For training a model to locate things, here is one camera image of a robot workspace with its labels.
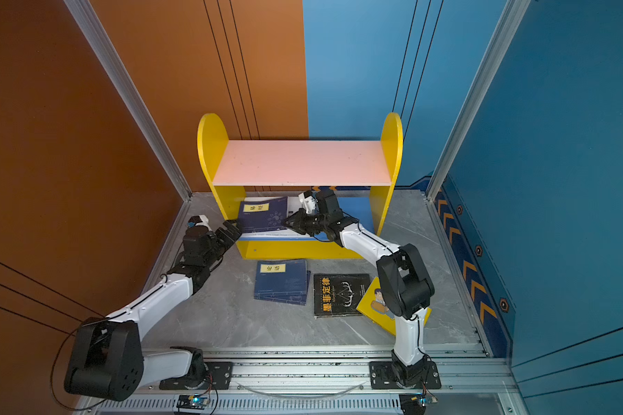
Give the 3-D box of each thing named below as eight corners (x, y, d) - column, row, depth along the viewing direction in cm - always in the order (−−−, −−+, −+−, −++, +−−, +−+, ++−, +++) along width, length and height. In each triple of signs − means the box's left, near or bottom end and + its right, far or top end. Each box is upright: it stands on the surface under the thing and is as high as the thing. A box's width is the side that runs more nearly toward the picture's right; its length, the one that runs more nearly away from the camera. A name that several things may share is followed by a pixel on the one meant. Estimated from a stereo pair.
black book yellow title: (313, 316, 86) (313, 313, 84) (313, 276, 96) (313, 273, 94) (373, 316, 86) (374, 313, 84) (368, 276, 96) (369, 273, 94)
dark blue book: (251, 304, 88) (250, 301, 86) (259, 263, 99) (257, 259, 97) (309, 304, 88) (309, 301, 86) (310, 263, 99) (310, 259, 97)
